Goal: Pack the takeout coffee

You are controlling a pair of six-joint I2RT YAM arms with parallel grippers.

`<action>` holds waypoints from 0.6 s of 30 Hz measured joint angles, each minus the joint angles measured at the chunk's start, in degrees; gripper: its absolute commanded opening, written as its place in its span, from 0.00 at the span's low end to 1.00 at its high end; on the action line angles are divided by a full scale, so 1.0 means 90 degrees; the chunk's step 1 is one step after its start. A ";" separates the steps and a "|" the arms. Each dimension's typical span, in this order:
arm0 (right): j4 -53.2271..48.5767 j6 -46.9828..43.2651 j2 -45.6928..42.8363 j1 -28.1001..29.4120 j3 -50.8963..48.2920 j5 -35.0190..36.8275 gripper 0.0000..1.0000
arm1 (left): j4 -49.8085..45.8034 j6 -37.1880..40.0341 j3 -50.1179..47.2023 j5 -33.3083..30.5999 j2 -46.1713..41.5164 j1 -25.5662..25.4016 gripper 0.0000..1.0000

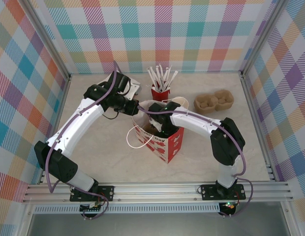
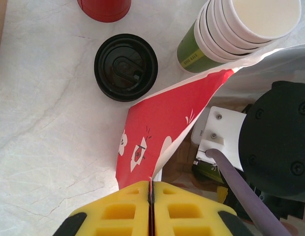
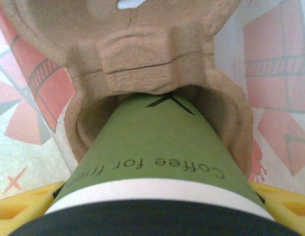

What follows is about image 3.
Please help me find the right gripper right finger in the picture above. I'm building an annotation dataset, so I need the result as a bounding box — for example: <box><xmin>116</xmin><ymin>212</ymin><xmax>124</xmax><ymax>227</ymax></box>
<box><xmin>248</xmin><ymin>180</ymin><xmax>305</xmax><ymax>228</ymax></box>

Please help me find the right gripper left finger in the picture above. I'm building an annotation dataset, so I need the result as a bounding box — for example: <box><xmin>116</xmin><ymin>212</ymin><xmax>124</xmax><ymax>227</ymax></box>
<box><xmin>0</xmin><ymin>180</ymin><xmax>66</xmax><ymax>236</ymax></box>

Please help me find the white red paper bag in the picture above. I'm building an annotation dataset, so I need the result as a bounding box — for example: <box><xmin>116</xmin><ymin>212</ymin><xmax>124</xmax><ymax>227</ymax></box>
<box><xmin>0</xmin><ymin>0</ymin><xmax>305</xmax><ymax>197</ymax></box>

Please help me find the green paper coffee cup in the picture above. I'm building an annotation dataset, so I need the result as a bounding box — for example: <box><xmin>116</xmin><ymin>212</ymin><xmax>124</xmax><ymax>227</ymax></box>
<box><xmin>45</xmin><ymin>91</ymin><xmax>276</xmax><ymax>222</ymax></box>

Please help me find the brown pulp cup carrier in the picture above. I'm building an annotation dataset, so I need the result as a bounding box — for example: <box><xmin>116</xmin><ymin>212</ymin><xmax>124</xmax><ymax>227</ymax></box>
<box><xmin>0</xmin><ymin>0</ymin><xmax>254</xmax><ymax>177</ymax></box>

